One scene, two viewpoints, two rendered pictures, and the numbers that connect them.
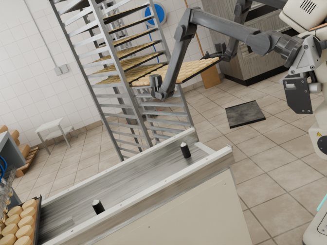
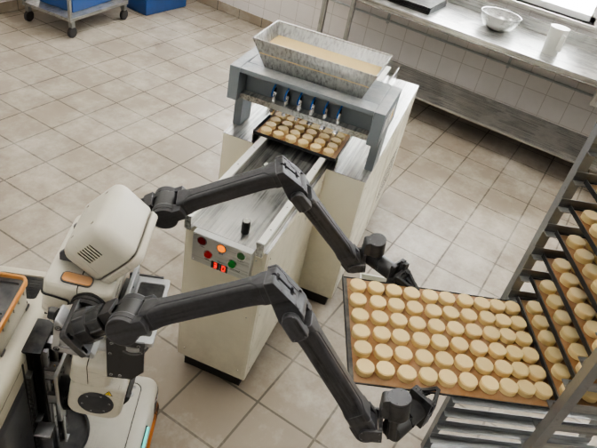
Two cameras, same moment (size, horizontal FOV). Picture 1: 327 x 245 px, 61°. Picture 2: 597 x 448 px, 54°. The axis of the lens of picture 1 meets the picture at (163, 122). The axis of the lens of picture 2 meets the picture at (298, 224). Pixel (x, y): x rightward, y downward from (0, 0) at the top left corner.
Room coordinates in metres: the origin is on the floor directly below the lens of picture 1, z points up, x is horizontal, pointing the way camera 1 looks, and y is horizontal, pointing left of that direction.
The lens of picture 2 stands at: (2.01, -1.46, 2.23)
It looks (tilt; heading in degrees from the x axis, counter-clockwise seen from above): 37 degrees down; 118
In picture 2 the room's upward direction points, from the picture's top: 13 degrees clockwise
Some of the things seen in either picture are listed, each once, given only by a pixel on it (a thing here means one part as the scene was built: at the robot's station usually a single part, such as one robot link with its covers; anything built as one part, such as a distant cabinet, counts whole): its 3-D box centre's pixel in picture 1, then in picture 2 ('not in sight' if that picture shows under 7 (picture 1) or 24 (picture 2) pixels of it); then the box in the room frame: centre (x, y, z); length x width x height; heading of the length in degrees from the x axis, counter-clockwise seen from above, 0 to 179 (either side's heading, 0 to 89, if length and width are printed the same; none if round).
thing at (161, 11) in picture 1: (160, 35); not in sight; (4.93, -0.47, 1.10); 0.41 x 0.15 x 1.10; 93
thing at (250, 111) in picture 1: (243, 113); not in sight; (3.13, -0.95, 0.02); 0.60 x 0.40 x 0.03; 166
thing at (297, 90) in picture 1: (311, 78); (132, 317); (1.14, -0.68, 0.93); 0.28 x 0.16 x 0.22; 124
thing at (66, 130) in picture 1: (57, 134); not in sight; (4.52, 1.72, 0.23); 0.44 x 0.44 x 0.46; 85
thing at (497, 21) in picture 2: not in sight; (498, 21); (0.81, 3.44, 0.94); 0.33 x 0.33 x 0.12
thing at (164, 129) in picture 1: (169, 130); not in sight; (2.46, -0.02, 0.42); 0.64 x 0.03 x 0.03; 34
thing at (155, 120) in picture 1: (165, 121); not in sight; (2.46, -0.02, 0.51); 0.64 x 0.03 x 0.03; 34
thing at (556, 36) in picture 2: not in sight; (555, 41); (1.30, 3.33, 0.98); 0.18 x 0.14 x 0.20; 133
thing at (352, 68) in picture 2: not in sight; (321, 61); (0.81, 0.70, 1.25); 0.56 x 0.29 x 0.14; 15
